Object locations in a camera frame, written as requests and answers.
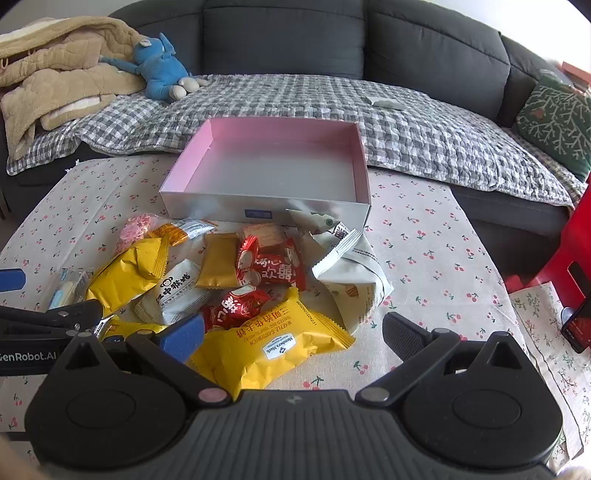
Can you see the white monkey snack packet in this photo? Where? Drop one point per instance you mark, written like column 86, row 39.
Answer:
column 175, row 297

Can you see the gold wafer bar packet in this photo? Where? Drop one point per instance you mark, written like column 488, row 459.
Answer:
column 218, row 267

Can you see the large white snack bag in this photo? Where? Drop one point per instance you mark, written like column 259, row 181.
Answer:
column 341, row 259

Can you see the blue plush toy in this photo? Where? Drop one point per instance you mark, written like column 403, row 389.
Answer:
column 154, row 59

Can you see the green patterned cushion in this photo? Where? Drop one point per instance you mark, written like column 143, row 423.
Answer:
column 556, row 119

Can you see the black smartphone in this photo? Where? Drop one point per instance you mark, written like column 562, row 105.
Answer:
column 576, row 326

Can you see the red heart snack packet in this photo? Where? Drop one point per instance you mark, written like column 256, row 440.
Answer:
column 253, row 267

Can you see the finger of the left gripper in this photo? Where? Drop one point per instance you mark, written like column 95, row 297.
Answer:
column 12, row 279
column 81, row 316

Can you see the orange silver snack packet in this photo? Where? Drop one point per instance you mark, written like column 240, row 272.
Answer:
column 181, row 230

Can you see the cherry print tablecloth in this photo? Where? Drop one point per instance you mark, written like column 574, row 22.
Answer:
column 439, row 269

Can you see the clear wafer biscuit packet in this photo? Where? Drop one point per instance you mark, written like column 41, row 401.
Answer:
column 270, row 236

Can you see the yellow maple sandwich packet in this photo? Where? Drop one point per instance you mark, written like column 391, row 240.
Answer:
column 252, row 356

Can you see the floral paper sheet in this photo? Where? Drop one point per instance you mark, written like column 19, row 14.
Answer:
column 566, row 373

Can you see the pink cardboard box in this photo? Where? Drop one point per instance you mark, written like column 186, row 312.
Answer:
column 258, row 169

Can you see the dark grey sofa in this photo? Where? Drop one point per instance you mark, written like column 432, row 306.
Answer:
column 414, row 44

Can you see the grey checkered quilt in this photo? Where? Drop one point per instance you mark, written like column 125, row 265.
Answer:
column 429, row 138

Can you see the yellow ridged snack packet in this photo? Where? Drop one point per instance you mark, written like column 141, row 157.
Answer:
column 129, row 275

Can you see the pink candy bag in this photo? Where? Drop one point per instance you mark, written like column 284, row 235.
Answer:
column 134, row 229

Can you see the white paper pad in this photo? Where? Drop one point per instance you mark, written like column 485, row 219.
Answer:
column 387, row 103

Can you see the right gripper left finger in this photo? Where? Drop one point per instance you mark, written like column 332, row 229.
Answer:
column 163, row 356

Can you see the red plastic stool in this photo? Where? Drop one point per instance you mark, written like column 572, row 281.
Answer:
column 574, row 250

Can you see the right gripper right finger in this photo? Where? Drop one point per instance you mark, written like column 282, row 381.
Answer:
column 423, row 354

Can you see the beige fleece blanket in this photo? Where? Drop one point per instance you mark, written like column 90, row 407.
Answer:
column 51, row 73

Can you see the blue white roll packet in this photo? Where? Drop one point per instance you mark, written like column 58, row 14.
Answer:
column 70, row 288

